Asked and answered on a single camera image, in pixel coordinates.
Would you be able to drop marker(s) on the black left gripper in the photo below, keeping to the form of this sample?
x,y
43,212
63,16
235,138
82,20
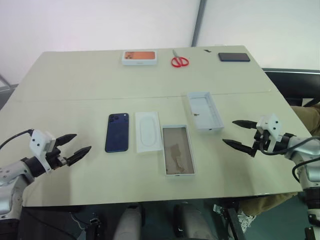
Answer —
x,y
55,156

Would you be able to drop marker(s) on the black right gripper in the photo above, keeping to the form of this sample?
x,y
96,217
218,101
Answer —
x,y
262,143

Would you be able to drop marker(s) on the white phone box lid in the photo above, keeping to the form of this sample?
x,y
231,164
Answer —
x,y
205,112

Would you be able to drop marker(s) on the dark blue smartphone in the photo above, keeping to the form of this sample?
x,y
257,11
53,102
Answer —
x,y
117,133

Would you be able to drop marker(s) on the white phone box base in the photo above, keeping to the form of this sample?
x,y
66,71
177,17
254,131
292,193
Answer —
x,y
177,150

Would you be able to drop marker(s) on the white cardboard insert tray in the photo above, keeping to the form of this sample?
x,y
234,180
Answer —
x,y
148,132

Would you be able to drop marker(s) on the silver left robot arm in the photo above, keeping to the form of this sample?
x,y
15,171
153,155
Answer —
x,y
15,172

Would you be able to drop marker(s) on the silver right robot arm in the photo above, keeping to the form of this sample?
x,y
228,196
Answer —
x,y
303,150

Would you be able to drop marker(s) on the white box with orange print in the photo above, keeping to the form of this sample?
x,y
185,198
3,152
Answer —
x,y
139,58

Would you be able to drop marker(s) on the khaki trouser leg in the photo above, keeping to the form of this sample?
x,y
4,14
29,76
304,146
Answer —
x,y
308,117

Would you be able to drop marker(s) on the khaki cloth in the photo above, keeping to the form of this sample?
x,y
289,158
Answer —
x,y
270,205

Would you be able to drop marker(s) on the grey metal rack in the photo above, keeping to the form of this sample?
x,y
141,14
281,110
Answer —
x,y
5,87

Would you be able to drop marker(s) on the small black object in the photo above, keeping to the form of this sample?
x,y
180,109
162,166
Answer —
x,y
207,51

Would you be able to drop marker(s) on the dark rounded grey shape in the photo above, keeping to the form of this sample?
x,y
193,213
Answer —
x,y
128,222
191,222

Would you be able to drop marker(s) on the grey vertical pole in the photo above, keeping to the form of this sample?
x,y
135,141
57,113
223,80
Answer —
x,y
198,22

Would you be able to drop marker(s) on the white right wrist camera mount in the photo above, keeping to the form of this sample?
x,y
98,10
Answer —
x,y
271,126

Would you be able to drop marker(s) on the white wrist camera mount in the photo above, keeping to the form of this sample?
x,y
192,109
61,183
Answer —
x,y
271,126
40,142

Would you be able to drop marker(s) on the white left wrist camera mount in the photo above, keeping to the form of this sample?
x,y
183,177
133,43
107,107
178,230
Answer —
x,y
40,142

